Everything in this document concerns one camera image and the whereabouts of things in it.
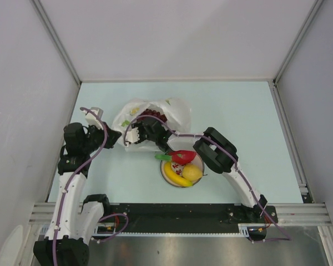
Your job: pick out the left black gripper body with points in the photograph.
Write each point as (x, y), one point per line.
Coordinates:
(94, 139)

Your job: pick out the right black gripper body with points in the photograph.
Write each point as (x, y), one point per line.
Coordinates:
(143, 133)

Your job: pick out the dark red fake fruit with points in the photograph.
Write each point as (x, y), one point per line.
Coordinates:
(155, 113)

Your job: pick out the white plastic bag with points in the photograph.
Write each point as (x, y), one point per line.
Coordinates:
(176, 110)

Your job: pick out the red fake dragon fruit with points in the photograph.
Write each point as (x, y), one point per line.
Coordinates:
(181, 157)

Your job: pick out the yellow fake banana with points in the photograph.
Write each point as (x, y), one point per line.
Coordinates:
(180, 181)

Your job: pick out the round printed plate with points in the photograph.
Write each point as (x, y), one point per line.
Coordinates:
(182, 176)

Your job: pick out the yellow fake lemon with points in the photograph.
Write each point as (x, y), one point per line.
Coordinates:
(192, 172)

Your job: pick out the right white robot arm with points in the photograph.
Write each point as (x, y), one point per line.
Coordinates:
(216, 151)

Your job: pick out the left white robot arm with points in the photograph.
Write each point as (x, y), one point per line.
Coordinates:
(66, 241)

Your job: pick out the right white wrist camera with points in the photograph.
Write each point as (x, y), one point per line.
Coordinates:
(131, 136)

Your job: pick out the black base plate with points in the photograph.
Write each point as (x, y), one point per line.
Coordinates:
(195, 219)

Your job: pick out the left aluminium frame post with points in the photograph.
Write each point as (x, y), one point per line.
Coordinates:
(52, 33)

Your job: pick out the aluminium frame post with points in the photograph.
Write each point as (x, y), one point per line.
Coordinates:
(309, 19)
(52, 33)

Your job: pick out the aluminium front rail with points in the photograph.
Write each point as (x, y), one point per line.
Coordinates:
(289, 214)

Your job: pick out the right aluminium frame post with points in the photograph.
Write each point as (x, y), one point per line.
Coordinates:
(309, 19)

